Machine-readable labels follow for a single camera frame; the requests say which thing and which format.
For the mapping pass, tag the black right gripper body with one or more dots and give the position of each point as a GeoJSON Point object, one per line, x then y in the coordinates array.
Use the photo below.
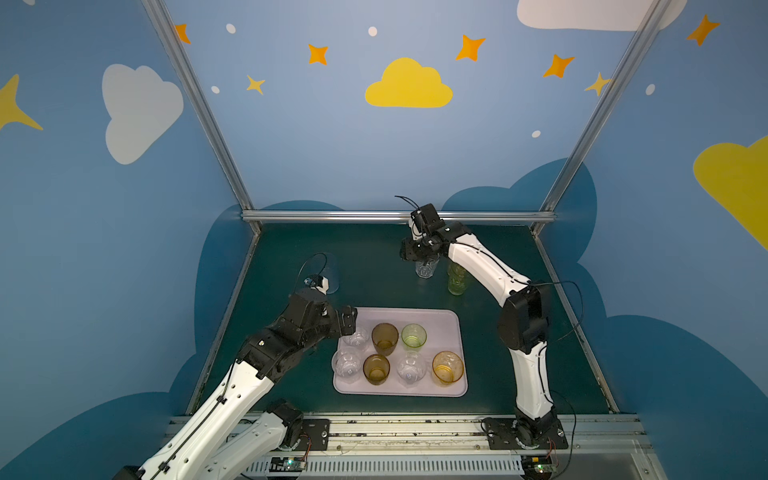
{"type": "Point", "coordinates": [417, 249]}

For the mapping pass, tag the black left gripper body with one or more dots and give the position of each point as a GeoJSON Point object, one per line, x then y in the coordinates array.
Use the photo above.
{"type": "Point", "coordinates": [347, 319]}

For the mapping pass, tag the clear smooth glass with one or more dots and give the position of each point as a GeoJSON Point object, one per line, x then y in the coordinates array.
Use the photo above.
{"type": "Point", "coordinates": [425, 269]}

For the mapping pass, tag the tall green glass front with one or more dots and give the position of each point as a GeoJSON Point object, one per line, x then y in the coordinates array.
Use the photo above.
{"type": "Point", "coordinates": [457, 279]}

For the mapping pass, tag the clear faceted glass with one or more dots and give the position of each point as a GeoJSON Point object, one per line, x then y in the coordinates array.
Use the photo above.
{"type": "Point", "coordinates": [411, 369]}
{"type": "Point", "coordinates": [347, 365]}
{"type": "Point", "coordinates": [358, 340]}

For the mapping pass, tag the frosted blue tall cup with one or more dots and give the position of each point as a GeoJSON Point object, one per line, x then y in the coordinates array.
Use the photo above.
{"type": "Point", "coordinates": [331, 272]}

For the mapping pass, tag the dark amber dimpled glass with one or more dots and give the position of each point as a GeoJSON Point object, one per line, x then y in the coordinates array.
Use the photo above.
{"type": "Point", "coordinates": [385, 337]}
{"type": "Point", "coordinates": [376, 369]}

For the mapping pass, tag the pale green small glass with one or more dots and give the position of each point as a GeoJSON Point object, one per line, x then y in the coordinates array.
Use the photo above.
{"type": "Point", "coordinates": [414, 336]}

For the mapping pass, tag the lilac plastic tray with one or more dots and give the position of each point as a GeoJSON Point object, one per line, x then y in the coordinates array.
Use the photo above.
{"type": "Point", "coordinates": [444, 333]}

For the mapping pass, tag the yellow amber smooth glass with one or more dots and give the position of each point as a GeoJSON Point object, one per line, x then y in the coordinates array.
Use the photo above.
{"type": "Point", "coordinates": [448, 367]}

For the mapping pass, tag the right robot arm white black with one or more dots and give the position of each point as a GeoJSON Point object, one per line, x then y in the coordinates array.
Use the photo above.
{"type": "Point", "coordinates": [524, 322]}

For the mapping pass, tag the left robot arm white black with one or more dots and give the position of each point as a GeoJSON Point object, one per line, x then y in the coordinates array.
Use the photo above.
{"type": "Point", "coordinates": [201, 448]}

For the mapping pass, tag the left green circuit board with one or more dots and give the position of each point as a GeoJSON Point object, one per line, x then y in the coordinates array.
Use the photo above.
{"type": "Point", "coordinates": [287, 465]}

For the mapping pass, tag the green circuit board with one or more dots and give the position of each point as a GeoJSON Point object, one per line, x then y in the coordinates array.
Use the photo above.
{"type": "Point", "coordinates": [287, 465]}
{"type": "Point", "coordinates": [537, 468]}

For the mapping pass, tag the right green circuit board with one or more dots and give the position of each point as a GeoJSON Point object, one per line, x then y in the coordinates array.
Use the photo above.
{"type": "Point", "coordinates": [537, 468]}

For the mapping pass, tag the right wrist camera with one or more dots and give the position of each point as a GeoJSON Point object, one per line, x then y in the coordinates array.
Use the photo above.
{"type": "Point", "coordinates": [425, 221]}

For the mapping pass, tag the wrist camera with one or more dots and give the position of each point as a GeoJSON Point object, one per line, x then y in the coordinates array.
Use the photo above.
{"type": "Point", "coordinates": [425, 221]}
{"type": "Point", "coordinates": [317, 282]}

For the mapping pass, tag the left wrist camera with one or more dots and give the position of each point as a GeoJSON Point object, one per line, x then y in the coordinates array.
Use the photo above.
{"type": "Point", "coordinates": [317, 282]}

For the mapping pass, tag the aluminium frame horizontal bar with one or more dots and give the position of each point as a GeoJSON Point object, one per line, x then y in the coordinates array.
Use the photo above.
{"type": "Point", "coordinates": [392, 217]}

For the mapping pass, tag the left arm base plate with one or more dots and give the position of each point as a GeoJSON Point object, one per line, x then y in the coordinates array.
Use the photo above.
{"type": "Point", "coordinates": [311, 434]}

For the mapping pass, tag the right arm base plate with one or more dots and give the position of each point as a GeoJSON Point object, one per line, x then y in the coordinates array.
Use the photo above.
{"type": "Point", "coordinates": [501, 433]}

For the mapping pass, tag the aluminium rail front base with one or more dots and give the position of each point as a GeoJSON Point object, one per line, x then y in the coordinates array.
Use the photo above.
{"type": "Point", "coordinates": [454, 446]}

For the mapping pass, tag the aluminium frame right post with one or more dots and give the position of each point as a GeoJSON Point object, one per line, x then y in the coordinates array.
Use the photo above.
{"type": "Point", "coordinates": [638, 47]}

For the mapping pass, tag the aluminium frame post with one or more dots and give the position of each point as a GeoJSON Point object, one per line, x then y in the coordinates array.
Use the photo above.
{"type": "Point", "coordinates": [638, 47]}
{"type": "Point", "coordinates": [161, 20]}

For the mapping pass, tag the aluminium frame left post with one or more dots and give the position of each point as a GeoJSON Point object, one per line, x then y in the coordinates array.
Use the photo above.
{"type": "Point", "coordinates": [161, 20]}

